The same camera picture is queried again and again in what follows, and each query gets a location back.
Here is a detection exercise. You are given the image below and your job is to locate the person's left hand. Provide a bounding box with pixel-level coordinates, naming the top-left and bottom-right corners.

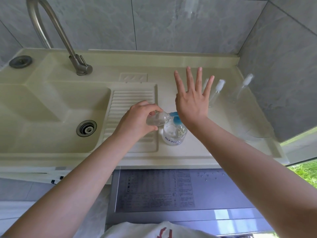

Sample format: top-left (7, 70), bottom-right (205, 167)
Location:
top-left (113, 100), bottom-right (164, 141)

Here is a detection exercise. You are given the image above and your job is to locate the person's right hand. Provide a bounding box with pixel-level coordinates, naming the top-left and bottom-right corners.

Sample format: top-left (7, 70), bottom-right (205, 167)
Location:
top-left (174, 66), bottom-right (215, 128)

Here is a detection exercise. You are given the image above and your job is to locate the clear hand sanitizer pump bottle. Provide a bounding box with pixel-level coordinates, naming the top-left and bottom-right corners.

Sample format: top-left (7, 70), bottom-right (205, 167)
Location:
top-left (162, 111), bottom-right (188, 146)

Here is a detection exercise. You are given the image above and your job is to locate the person's left forearm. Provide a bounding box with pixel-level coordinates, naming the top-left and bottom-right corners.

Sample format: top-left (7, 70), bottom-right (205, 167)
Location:
top-left (1, 132), bottom-right (130, 238)

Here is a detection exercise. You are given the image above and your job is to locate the person's right forearm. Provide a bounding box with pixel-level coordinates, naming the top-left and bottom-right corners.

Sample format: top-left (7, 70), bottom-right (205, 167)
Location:
top-left (192, 117), bottom-right (317, 238)

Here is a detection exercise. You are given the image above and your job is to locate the person's white shirt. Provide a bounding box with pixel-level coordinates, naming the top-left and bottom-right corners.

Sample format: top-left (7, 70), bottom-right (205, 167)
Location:
top-left (100, 221), bottom-right (218, 238)

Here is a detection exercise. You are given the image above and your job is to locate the steel sink drain strainer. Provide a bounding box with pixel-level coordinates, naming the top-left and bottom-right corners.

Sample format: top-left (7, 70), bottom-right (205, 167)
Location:
top-left (76, 120), bottom-right (97, 138)

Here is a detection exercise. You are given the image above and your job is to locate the grey washing machine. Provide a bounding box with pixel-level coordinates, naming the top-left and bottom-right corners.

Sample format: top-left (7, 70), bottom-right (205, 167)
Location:
top-left (105, 169), bottom-right (273, 238)

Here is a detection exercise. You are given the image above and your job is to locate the cream sink with washboard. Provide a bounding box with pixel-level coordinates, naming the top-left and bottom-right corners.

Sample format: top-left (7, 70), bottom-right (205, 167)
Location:
top-left (0, 48), bottom-right (289, 170)

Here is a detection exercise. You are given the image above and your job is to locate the curved steel faucet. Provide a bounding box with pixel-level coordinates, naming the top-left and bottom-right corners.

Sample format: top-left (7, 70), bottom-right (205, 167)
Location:
top-left (26, 0), bottom-right (93, 76)

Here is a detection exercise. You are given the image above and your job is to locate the white cabinet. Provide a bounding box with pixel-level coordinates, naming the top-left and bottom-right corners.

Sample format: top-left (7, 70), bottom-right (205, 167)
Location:
top-left (0, 166), bottom-right (112, 185)

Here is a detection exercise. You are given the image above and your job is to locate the glass window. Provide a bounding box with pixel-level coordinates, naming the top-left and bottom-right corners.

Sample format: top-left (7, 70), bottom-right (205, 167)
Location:
top-left (280, 127), bottom-right (317, 194)

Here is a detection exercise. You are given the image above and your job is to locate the round steel hole cover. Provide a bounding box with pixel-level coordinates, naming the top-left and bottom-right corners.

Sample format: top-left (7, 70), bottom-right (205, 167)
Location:
top-left (9, 56), bottom-right (33, 69)

